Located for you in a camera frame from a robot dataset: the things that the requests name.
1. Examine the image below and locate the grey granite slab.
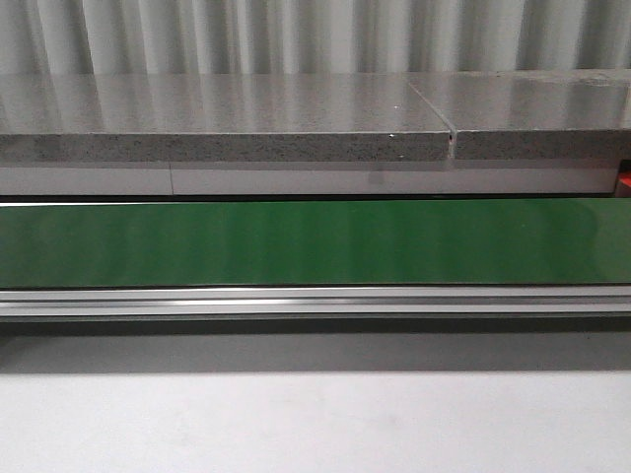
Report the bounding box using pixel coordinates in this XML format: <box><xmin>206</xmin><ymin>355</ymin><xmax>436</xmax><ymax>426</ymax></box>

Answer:
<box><xmin>406</xmin><ymin>71</ymin><xmax>630</xmax><ymax>163</ymax></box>
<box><xmin>1</xmin><ymin>74</ymin><xmax>450</xmax><ymax>163</ymax></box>

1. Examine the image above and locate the grey granite slab right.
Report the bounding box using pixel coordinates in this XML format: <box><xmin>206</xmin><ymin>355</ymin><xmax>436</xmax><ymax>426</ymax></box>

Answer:
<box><xmin>406</xmin><ymin>71</ymin><xmax>630</xmax><ymax>163</ymax></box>

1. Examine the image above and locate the white pleated curtain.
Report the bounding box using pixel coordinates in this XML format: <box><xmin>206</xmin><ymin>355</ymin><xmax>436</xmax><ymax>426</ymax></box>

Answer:
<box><xmin>1</xmin><ymin>1</ymin><xmax>630</xmax><ymax>74</ymax></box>

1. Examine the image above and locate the red plastic tray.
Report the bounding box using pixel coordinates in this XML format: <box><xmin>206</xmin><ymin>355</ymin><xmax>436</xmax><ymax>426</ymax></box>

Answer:
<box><xmin>615</xmin><ymin>170</ymin><xmax>631</xmax><ymax>198</ymax></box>

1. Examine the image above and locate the green conveyor belt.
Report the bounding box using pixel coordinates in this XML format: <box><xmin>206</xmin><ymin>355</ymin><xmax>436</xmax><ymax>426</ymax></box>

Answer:
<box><xmin>1</xmin><ymin>198</ymin><xmax>630</xmax><ymax>289</ymax></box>

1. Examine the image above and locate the aluminium conveyor side rail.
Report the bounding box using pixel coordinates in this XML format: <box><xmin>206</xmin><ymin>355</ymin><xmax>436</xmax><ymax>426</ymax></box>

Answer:
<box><xmin>1</xmin><ymin>285</ymin><xmax>630</xmax><ymax>322</ymax></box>

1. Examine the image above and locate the grey granite slab left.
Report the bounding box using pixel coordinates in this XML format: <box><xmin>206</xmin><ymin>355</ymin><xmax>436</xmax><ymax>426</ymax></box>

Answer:
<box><xmin>1</xmin><ymin>74</ymin><xmax>450</xmax><ymax>163</ymax></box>

